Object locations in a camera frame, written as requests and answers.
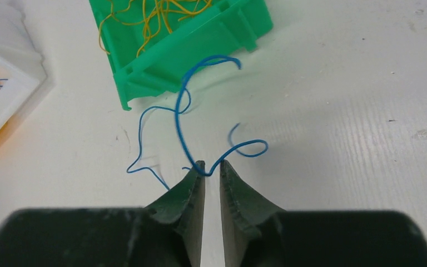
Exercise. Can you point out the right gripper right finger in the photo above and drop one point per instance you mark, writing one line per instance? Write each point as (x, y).
(256, 232)

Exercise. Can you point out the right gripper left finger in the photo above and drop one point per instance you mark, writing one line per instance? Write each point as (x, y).
(167, 232)

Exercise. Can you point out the green plastic bin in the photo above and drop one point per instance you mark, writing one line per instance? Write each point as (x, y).
(150, 45)

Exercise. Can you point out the white plastic bin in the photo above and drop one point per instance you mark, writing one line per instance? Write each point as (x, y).
(21, 70)

